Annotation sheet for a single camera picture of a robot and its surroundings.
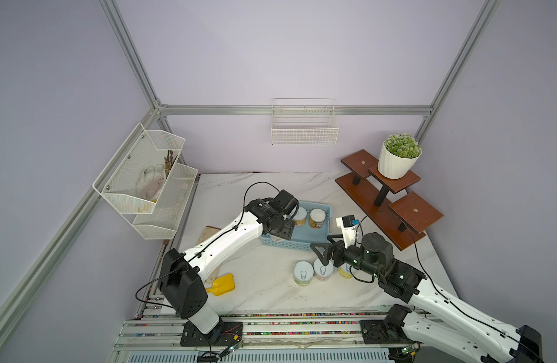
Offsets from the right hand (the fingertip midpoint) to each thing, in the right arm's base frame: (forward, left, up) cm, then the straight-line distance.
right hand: (320, 245), depth 72 cm
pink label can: (-3, -1, -15) cm, 15 cm away
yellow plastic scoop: (-5, +36, -20) cm, 41 cm away
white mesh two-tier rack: (+19, +59, +11) cm, 63 cm away
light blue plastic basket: (+14, +4, -20) cm, 24 cm away
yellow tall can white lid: (+20, -2, -14) cm, 25 cm away
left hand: (+8, +14, -4) cm, 17 cm away
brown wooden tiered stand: (+11, -32, -5) cm, 34 cm away
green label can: (-3, +5, -15) cm, 16 cm away
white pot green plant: (+28, -30, +14) cm, 43 cm away
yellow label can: (+22, +5, -15) cm, 27 cm away
